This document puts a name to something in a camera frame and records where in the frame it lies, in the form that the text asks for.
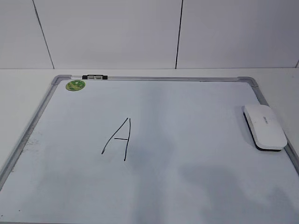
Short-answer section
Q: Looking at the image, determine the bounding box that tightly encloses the white whiteboard eraser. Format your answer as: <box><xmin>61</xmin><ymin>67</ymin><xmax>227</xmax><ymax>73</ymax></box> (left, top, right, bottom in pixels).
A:
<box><xmin>242</xmin><ymin>104</ymin><xmax>287</xmax><ymax>152</ymax></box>

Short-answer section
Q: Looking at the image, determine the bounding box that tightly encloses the round green sticker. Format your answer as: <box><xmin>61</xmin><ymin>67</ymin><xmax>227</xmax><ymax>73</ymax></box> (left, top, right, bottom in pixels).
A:
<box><xmin>65</xmin><ymin>80</ymin><xmax>85</xmax><ymax>91</ymax></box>

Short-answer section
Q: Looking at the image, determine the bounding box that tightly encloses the white whiteboard with aluminium frame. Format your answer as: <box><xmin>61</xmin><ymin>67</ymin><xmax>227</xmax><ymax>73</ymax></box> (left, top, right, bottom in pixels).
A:
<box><xmin>0</xmin><ymin>75</ymin><xmax>299</xmax><ymax>224</ymax></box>

